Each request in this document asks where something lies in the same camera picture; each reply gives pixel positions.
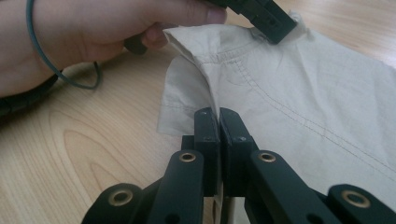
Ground thin left gripper wire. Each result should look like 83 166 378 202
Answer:
26 0 103 91

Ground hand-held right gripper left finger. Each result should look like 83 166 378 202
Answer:
181 106 222 198

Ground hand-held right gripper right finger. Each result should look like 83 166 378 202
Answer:
219 106 260 198

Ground beige short-sleeved shirt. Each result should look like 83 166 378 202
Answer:
156 10 396 224

